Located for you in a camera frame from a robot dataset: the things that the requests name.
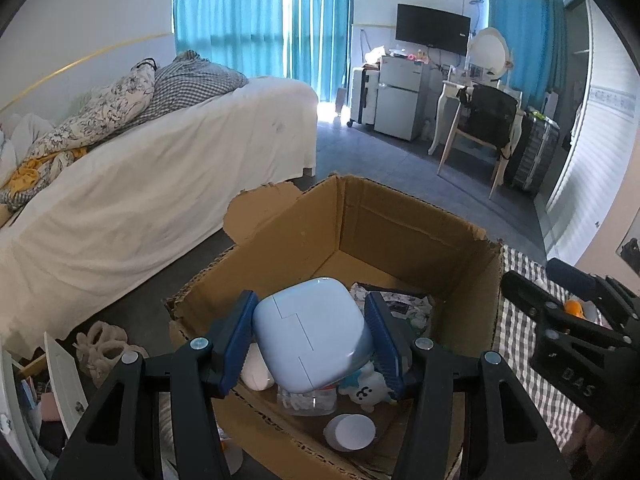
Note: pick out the white storage rack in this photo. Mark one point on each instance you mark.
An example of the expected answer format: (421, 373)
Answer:
(17, 425)

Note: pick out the wooden chair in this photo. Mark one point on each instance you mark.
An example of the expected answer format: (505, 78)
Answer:
(470, 136)

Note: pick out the bed with white sheet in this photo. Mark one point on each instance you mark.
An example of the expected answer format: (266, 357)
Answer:
(150, 185)

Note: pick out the white suitcase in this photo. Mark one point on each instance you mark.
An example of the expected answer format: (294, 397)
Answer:
(362, 97)

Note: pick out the white dressing desk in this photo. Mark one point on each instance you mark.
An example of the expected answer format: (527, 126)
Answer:
(447, 91)

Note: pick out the white shutter wardrobe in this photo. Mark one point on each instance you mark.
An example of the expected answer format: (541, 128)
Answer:
(600, 160)

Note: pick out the clear plastic water bottle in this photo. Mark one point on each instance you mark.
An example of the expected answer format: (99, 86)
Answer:
(305, 402)

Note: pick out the white tumbler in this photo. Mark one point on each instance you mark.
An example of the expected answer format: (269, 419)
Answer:
(257, 370)

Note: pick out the white plush toy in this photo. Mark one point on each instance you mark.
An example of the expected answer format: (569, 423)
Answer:
(367, 390)

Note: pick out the photo frame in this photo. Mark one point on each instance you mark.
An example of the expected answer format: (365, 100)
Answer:
(475, 72)

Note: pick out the white drawer panel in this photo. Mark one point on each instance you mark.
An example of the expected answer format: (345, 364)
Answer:
(65, 385)

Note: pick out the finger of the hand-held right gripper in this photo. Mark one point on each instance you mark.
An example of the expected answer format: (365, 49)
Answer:
(570, 276)
(545, 305)

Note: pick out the round white tin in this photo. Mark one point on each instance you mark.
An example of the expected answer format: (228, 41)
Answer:
(350, 432)

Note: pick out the brown cardboard box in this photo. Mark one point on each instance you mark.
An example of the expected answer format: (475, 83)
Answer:
(400, 230)

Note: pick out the wide blue curtain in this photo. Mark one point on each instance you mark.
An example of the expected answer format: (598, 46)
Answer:
(230, 15)

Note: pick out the black television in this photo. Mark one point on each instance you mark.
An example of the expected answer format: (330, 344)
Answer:
(432, 27)

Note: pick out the black backpack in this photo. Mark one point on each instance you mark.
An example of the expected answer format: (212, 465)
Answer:
(490, 115)

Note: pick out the beige fluffy slipper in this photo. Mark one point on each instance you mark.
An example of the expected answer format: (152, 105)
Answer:
(97, 337)
(112, 365)

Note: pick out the floral quilt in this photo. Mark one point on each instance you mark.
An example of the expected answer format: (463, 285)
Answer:
(100, 110)

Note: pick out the grey checked blanket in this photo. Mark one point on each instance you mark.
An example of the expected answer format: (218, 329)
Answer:
(195, 82)

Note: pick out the grey checked table cloth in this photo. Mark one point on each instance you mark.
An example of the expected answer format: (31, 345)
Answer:
(515, 320)

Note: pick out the round white mirror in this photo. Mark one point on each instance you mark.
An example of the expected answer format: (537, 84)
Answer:
(490, 52)

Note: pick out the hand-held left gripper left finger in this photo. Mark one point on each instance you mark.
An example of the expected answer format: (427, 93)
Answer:
(237, 345)

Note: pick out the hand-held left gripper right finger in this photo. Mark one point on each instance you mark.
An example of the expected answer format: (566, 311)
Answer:
(387, 350)

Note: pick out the blue curtain behind mirror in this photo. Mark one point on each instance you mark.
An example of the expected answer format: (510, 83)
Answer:
(525, 15)

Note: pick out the floral tissue pack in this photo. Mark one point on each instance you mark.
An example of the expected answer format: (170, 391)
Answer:
(400, 305)

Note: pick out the light blue tissue pack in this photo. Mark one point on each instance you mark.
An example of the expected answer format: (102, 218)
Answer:
(312, 332)

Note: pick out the small silver fridge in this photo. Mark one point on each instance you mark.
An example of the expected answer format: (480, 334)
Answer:
(400, 100)

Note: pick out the orange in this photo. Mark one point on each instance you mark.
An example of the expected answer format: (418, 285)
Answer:
(575, 307)

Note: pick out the narrow blue curtain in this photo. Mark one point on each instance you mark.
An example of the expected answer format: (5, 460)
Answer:
(322, 25)

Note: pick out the yellow cloth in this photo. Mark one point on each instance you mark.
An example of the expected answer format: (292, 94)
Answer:
(27, 175)

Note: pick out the black suitcase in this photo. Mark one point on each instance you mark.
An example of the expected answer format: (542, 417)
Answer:
(535, 155)

